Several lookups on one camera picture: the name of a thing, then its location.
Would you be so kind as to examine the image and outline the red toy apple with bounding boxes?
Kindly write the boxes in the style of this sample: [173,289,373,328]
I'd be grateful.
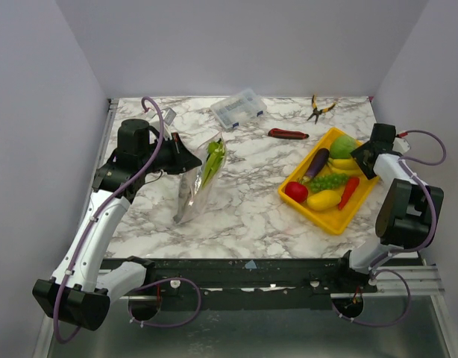
[284,181,309,203]

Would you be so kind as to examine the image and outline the yellow toy lemon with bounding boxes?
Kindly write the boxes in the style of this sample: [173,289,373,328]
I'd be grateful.
[307,190,342,211]

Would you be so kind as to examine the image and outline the yellow toy banana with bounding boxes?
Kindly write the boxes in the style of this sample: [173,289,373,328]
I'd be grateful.
[327,158,363,177]

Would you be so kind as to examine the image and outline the yellow black pliers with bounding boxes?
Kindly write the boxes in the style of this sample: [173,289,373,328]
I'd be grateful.
[307,94,337,124]

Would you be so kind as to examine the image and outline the purple toy eggplant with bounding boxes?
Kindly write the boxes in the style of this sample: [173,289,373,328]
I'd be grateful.
[302,148,330,182]

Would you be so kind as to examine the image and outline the green toy grapes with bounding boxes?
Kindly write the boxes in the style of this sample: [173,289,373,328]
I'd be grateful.
[308,173,350,193]

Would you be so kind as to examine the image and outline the clear plastic organizer box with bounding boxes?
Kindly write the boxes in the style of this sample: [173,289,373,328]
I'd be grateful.
[210,89,267,131]

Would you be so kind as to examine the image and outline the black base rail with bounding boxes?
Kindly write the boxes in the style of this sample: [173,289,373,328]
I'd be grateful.
[128,259,377,312]

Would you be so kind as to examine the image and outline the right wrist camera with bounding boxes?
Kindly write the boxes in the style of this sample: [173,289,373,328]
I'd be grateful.
[392,136,411,155]

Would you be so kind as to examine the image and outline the green toy cabbage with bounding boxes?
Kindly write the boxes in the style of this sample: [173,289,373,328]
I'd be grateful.
[329,135,360,159]

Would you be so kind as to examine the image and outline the red black utility knife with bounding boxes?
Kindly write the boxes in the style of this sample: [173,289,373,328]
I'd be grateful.
[268,128,309,140]

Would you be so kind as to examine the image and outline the orange toy carrot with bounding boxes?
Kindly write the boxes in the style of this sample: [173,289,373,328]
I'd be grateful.
[338,177,360,210]

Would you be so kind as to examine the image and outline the toy celery stalk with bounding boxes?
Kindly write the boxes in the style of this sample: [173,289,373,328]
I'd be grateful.
[201,138,226,188]

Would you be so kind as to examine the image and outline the yellow plastic tray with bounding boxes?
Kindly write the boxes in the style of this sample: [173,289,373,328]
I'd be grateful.
[278,128,379,235]

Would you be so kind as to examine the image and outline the clear zip top bag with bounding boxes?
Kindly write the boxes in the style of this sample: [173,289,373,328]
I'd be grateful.
[173,131,227,224]

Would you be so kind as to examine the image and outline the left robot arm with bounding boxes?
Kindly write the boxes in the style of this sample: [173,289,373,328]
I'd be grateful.
[32,119,201,333]

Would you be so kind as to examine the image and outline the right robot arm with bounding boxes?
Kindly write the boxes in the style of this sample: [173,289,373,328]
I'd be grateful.
[333,124,444,292]

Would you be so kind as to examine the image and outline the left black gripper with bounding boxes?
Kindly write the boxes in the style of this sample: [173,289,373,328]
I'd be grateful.
[140,132,203,175]

